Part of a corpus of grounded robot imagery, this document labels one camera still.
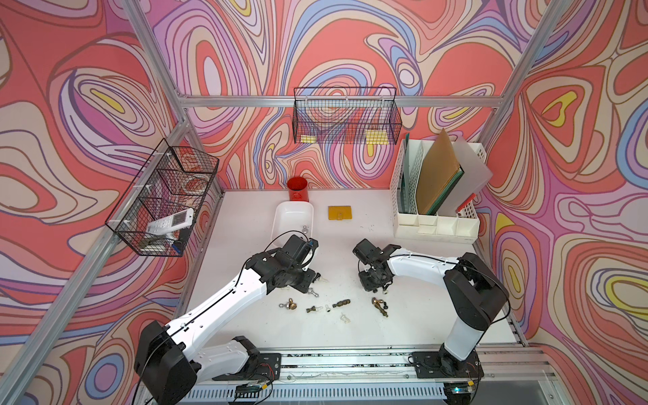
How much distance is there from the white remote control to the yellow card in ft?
1.91

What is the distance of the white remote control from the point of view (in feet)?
2.26

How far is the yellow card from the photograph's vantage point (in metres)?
1.10
